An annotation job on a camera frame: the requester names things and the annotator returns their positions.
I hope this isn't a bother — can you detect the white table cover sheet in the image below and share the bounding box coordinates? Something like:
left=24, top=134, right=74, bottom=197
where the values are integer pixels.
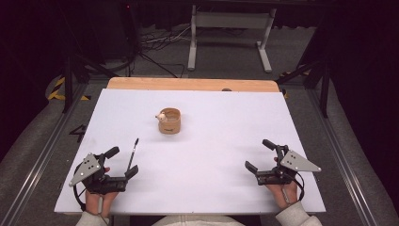
left=54, top=89, right=327, bottom=216

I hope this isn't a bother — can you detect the black pen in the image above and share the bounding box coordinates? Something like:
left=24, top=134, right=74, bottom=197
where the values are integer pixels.
left=126, top=137, right=140, bottom=173

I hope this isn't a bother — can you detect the person's left hand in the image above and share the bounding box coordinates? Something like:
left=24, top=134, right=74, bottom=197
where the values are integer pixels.
left=84, top=189, right=120, bottom=219

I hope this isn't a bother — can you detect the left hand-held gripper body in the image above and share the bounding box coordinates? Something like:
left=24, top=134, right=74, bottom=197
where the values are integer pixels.
left=69, top=153, right=128, bottom=195

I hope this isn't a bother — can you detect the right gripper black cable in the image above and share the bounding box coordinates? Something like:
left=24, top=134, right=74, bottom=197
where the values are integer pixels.
left=291, top=170, right=306, bottom=202

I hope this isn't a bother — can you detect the person's right hand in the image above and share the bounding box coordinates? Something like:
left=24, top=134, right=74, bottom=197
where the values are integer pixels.
left=264, top=181, right=299, bottom=211

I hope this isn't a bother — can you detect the black metal stand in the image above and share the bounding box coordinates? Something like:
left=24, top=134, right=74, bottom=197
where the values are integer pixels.
left=275, top=56, right=331, bottom=119
left=60, top=51, right=120, bottom=115

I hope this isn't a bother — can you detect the round wooden cup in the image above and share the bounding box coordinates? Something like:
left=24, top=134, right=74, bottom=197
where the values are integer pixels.
left=157, top=107, right=183, bottom=136

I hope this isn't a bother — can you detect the person's torso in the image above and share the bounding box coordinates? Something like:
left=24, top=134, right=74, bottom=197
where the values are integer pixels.
left=152, top=215, right=247, bottom=226

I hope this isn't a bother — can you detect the black triangular floor bracket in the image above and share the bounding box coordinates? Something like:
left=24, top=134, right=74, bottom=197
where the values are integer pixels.
left=68, top=123, right=88, bottom=144

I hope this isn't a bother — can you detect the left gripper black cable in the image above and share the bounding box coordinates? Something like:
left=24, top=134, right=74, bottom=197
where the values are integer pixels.
left=72, top=184, right=88, bottom=212

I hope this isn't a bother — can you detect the aluminium floor rail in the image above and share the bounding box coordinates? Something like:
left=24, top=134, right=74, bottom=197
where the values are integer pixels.
left=306, top=89, right=378, bottom=226
left=0, top=84, right=89, bottom=226

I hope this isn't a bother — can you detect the bundle of floor cables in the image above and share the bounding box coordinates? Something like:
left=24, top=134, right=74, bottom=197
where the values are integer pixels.
left=135, top=24, right=193, bottom=79

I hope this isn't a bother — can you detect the grey metal stand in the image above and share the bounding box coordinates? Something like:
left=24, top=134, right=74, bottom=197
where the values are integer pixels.
left=186, top=4, right=278, bottom=74

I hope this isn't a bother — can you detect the yellow black hazard tape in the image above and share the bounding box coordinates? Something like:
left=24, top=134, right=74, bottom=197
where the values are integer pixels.
left=46, top=76, right=92, bottom=102

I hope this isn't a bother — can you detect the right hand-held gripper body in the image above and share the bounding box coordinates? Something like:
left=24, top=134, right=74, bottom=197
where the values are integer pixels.
left=256, top=144, right=323, bottom=186

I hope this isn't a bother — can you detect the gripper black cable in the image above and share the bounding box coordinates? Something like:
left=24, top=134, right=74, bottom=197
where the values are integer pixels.
left=291, top=170, right=306, bottom=202
left=72, top=184, right=88, bottom=212

